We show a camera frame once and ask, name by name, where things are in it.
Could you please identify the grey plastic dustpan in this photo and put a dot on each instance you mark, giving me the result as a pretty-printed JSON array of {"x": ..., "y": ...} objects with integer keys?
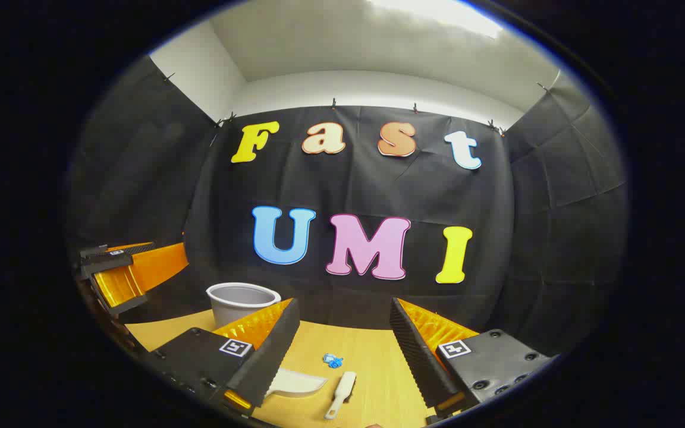
[{"x": 295, "y": 384}]

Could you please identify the wooden desktop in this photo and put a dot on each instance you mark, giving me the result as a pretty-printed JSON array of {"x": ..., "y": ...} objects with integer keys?
[{"x": 372, "y": 351}]

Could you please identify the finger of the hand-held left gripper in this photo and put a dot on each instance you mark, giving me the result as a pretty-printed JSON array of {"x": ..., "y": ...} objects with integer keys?
[
  {"x": 104, "y": 263},
  {"x": 128, "y": 305}
]

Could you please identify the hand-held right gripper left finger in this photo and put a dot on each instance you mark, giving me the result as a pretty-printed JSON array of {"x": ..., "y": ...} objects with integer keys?
[{"x": 266, "y": 356}]

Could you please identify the grey plastic garbage bin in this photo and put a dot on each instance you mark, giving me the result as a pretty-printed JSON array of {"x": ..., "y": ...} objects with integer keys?
[{"x": 235, "y": 307}]

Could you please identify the dark blue paper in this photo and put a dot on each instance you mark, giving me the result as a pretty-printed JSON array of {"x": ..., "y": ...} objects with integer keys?
[{"x": 336, "y": 362}]

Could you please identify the small grey broom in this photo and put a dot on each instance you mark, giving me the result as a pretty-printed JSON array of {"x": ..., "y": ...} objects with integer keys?
[{"x": 343, "y": 389}]

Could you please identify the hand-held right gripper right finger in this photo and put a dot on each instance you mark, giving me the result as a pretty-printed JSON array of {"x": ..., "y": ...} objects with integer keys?
[{"x": 417, "y": 362}]

